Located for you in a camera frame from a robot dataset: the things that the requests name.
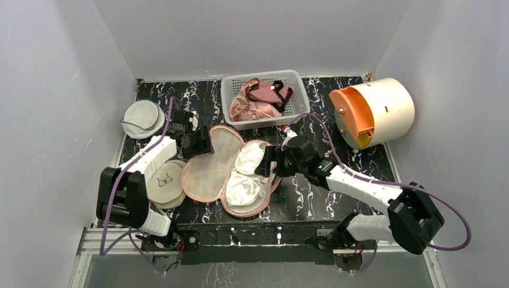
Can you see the white plastic basket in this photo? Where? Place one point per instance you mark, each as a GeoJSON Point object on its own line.
{"type": "Point", "coordinates": [298, 104]}

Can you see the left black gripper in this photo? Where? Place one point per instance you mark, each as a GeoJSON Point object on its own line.
{"type": "Point", "coordinates": [204, 147]}

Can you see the peach patterned mesh laundry bag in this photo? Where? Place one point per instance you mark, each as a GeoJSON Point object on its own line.
{"type": "Point", "coordinates": [204, 177]}

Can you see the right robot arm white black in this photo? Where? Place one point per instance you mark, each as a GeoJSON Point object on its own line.
{"type": "Point", "coordinates": [406, 216]}

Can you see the round white mesh laundry bag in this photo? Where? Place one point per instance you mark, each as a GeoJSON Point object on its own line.
{"type": "Point", "coordinates": [143, 119]}

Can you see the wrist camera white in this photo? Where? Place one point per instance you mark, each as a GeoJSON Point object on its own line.
{"type": "Point", "coordinates": [194, 120]}
{"type": "Point", "coordinates": [289, 135]}

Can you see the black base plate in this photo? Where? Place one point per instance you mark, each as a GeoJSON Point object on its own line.
{"type": "Point", "coordinates": [267, 242]}

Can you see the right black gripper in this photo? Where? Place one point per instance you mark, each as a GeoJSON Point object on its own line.
{"type": "Point", "coordinates": [274, 162]}

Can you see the white orange toy washing drum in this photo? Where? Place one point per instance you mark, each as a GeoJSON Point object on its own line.
{"type": "Point", "coordinates": [372, 113]}

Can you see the pink bra black trim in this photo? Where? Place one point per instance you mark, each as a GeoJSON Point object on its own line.
{"type": "Point", "coordinates": [275, 93]}

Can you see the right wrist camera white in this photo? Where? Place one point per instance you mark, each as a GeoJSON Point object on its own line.
{"type": "Point", "coordinates": [289, 135]}

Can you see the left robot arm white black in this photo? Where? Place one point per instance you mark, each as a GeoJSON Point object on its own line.
{"type": "Point", "coordinates": [123, 191]}

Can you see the pink satin garment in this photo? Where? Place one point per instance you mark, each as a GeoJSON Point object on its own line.
{"type": "Point", "coordinates": [245, 109]}

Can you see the white satin bra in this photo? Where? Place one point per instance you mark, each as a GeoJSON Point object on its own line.
{"type": "Point", "coordinates": [244, 187]}

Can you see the aluminium frame rail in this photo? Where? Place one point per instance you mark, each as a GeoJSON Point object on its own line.
{"type": "Point", "coordinates": [125, 243]}

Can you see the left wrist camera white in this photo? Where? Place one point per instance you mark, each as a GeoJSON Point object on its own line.
{"type": "Point", "coordinates": [194, 120]}

